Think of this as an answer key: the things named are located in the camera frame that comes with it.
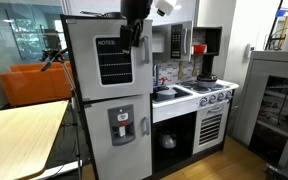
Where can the whiteboard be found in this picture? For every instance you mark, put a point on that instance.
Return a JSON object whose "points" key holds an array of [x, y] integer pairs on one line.
{"points": [[94, 6]]}

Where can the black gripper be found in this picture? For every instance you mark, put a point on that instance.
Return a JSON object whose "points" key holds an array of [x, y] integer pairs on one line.
{"points": [[136, 26]]}

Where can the orange bowl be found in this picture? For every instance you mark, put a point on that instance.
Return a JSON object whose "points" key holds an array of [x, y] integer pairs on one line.
{"points": [[199, 49]]}

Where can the grey stove knob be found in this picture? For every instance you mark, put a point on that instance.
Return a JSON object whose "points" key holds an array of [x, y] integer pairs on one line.
{"points": [[228, 94], [203, 101], [220, 96], [212, 99]]}

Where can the black camera tripod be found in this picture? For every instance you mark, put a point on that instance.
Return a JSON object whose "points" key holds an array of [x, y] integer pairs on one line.
{"points": [[59, 58]]}

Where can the grey toy kettle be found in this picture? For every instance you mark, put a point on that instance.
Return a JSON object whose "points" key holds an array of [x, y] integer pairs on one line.
{"points": [[168, 141]]}

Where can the orange sofa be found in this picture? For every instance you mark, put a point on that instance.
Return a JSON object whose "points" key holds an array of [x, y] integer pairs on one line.
{"points": [[34, 85]]}

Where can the grey fridge door with dispenser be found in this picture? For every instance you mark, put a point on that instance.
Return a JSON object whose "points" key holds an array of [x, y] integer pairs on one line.
{"points": [[99, 150]]}

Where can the grey fridge door with notes board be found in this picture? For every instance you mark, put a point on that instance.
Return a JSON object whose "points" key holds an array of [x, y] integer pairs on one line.
{"points": [[84, 66]]}

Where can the toy kitchen unit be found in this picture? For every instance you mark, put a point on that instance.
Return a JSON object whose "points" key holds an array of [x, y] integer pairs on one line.
{"points": [[174, 110]]}

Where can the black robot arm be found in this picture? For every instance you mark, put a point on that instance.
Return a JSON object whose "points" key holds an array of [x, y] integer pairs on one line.
{"points": [[135, 8]]}

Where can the small grey toy pot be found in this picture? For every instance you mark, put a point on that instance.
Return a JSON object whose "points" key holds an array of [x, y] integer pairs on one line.
{"points": [[165, 96]]}

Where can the blue transparent bottle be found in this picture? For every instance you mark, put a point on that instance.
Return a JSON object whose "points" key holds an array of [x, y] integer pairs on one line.
{"points": [[155, 75]]}

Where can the grey pot lid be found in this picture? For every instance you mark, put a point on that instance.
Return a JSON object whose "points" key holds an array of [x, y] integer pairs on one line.
{"points": [[166, 90]]}

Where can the yellow ladder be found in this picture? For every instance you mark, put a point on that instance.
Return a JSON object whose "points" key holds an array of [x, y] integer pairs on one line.
{"points": [[285, 30]]}

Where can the wooden table with white legs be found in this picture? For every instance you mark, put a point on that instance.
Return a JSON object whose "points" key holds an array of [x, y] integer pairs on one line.
{"points": [[17, 140]]}

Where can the grey glass-front cabinet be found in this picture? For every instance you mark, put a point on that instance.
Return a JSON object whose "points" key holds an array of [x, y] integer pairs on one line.
{"points": [[250, 100]]}

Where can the black pot lid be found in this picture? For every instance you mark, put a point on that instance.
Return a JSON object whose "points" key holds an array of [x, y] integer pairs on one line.
{"points": [[207, 77]]}

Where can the white oven door with vents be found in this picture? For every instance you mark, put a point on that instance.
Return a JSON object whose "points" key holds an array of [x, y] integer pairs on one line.
{"points": [[210, 130]]}

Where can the wooden toy spatula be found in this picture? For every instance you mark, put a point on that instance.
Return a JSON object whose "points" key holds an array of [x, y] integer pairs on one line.
{"points": [[181, 70]]}

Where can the wooden slotted toy turner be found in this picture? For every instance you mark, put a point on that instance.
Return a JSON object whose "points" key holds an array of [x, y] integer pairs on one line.
{"points": [[195, 68]]}

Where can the toy microwave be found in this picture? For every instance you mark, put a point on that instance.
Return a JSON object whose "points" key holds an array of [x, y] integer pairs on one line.
{"points": [[167, 46]]}

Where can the large grey toy pot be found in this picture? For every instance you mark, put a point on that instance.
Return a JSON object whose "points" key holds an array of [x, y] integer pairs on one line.
{"points": [[206, 84]]}

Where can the white wall device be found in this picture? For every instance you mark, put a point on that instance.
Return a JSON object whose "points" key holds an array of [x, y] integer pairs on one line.
{"points": [[248, 50]]}

